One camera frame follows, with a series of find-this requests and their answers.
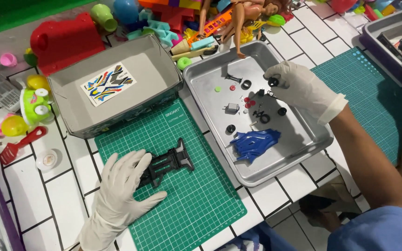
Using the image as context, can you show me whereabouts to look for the person's right hand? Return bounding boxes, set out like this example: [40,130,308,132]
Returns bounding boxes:
[263,61,341,120]

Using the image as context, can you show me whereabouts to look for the person's left hand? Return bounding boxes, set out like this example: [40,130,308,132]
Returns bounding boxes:
[92,150,169,228]

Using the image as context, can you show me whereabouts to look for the black toy car chassis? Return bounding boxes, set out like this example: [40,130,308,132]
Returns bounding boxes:
[136,138,195,191]

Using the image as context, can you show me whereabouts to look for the green cutting mat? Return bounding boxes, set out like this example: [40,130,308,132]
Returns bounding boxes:
[94,99,248,251]
[311,47,402,166]

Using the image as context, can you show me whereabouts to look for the metal baking tray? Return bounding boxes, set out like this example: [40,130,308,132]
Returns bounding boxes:
[183,41,335,188]

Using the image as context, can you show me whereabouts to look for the blue toy car body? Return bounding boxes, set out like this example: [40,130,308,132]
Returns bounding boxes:
[230,129,282,164]

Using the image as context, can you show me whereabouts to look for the white round lid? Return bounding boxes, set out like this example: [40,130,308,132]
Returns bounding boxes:
[35,149,59,171]

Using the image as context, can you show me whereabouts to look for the heap of small toys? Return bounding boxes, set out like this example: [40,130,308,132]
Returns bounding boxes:
[306,0,402,22]

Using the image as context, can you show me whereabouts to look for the grey tray with purple rim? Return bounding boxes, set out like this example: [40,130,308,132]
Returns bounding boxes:
[358,7,402,88]

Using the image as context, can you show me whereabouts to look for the heap of colourful toys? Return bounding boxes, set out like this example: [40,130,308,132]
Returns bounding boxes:
[117,0,297,60]

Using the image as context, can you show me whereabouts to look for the colourful sticker sheet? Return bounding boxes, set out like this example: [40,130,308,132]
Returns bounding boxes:
[80,62,137,107]

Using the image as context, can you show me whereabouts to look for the red toy spatula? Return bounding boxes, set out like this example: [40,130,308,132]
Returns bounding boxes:
[0,126,47,166]

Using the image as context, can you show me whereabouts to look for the beige toy knife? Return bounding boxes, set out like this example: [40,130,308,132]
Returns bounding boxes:
[171,45,219,62]

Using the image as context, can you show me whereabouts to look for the green alien toy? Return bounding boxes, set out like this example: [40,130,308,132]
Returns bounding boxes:
[19,87,54,126]

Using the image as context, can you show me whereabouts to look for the yellow and pink toy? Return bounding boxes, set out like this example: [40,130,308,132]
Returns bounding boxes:
[0,113,29,137]

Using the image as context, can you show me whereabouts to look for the toy ice cream cone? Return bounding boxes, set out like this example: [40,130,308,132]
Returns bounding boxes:
[170,38,191,56]

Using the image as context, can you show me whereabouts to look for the grey cardboard box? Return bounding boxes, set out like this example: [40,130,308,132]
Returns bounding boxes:
[47,34,184,140]

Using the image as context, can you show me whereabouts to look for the yellow toy ball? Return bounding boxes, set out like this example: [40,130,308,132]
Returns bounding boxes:
[26,74,51,92]

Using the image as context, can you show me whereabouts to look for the red plastic toy can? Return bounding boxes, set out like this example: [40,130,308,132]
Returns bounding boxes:
[30,12,106,76]

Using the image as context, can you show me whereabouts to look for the person's blue clothing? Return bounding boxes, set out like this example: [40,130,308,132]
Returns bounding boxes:
[218,206,402,251]

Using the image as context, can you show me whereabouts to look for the small pink toy cup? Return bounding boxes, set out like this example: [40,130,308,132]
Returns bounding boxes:
[0,53,18,67]

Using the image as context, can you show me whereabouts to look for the green toy cup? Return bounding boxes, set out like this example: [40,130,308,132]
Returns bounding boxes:
[90,3,118,33]

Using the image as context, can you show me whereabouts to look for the blue toy egg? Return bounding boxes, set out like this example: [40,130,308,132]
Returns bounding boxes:
[113,0,140,25]

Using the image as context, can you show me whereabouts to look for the green toy ring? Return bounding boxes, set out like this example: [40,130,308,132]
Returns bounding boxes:
[177,57,193,71]

